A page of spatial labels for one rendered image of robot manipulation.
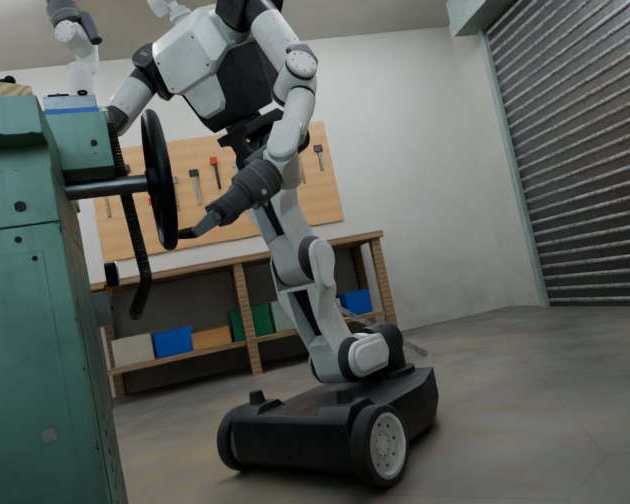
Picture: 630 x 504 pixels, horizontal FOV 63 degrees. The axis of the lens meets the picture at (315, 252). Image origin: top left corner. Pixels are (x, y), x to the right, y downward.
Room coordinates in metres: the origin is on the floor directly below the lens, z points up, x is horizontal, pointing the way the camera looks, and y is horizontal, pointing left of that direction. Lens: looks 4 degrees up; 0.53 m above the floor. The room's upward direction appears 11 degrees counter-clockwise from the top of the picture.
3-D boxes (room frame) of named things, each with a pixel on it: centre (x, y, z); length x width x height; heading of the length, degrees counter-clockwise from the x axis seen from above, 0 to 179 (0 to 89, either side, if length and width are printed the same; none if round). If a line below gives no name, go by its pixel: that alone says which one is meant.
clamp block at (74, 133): (1.04, 0.44, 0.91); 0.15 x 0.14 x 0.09; 20
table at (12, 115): (1.02, 0.52, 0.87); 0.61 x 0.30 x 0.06; 20
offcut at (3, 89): (0.80, 0.42, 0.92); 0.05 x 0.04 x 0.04; 136
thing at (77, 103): (1.05, 0.44, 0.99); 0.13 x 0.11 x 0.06; 20
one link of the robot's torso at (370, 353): (1.75, -0.04, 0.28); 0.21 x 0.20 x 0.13; 140
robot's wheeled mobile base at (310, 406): (1.72, -0.02, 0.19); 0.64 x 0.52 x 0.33; 140
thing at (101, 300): (1.23, 0.56, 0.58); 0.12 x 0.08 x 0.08; 110
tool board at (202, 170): (4.27, 0.67, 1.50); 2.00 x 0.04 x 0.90; 102
